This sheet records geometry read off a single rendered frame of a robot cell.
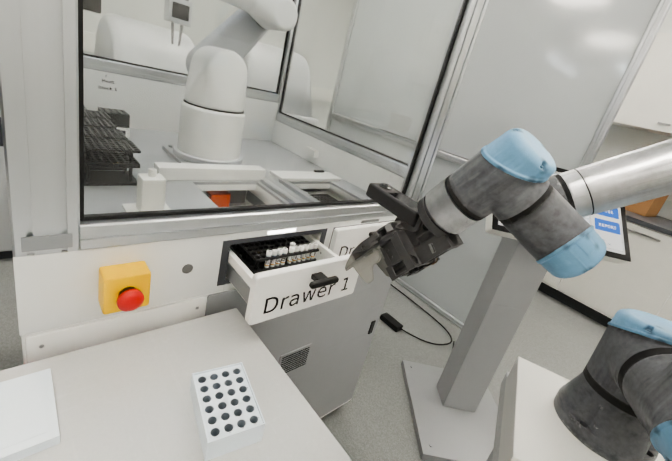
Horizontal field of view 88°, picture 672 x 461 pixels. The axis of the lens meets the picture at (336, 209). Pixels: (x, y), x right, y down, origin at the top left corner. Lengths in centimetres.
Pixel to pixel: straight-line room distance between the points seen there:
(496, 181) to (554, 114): 178
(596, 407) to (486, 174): 48
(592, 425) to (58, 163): 93
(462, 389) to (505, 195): 146
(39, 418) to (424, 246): 58
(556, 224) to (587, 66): 180
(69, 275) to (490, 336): 148
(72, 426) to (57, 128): 42
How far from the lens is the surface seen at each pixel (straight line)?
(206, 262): 78
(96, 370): 75
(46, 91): 61
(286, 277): 70
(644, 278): 348
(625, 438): 80
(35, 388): 72
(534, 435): 76
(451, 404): 191
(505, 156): 45
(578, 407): 81
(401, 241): 54
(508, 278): 156
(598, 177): 63
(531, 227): 48
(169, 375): 72
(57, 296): 74
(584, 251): 51
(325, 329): 119
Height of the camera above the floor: 129
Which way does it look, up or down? 19 degrees down
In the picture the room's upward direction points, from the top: 14 degrees clockwise
